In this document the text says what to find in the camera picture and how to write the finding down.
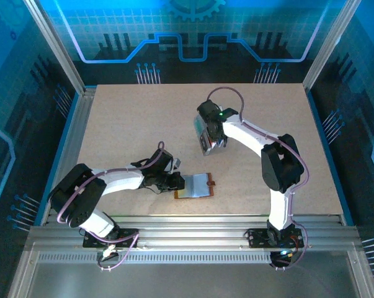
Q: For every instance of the aluminium side rail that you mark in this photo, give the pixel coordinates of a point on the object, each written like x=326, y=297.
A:
x=80, y=124

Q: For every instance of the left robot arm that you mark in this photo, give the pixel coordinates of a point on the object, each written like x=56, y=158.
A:
x=78, y=192

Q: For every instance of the clear plastic card tray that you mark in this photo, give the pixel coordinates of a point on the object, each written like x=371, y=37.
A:
x=205, y=152

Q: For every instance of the black credit card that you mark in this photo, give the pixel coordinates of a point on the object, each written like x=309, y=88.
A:
x=203, y=141

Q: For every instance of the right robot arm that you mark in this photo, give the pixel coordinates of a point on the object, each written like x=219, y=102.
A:
x=279, y=167

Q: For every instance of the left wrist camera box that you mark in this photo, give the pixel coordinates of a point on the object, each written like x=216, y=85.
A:
x=176, y=163

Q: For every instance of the green credit card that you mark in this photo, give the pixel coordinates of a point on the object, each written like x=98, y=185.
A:
x=199, y=125

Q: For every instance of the aluminium frame rail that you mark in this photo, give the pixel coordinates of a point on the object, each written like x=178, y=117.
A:
x=189, y=232

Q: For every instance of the grey metal panel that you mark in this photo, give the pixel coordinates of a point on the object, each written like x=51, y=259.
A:
x=189, y=282

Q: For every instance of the brown leather card holder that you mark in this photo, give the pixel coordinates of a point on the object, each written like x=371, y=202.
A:
x=196, y=186

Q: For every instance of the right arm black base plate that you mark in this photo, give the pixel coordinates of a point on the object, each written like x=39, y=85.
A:
x=256, y=239

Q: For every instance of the aluminium frame post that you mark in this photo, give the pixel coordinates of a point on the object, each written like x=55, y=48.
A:
x=329, y=46
x=57, y=46

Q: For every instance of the white and red credit card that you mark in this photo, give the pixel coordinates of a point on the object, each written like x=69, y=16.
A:
x=210, y=143

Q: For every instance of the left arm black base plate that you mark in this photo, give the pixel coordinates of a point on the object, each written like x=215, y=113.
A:
x=90, y=240

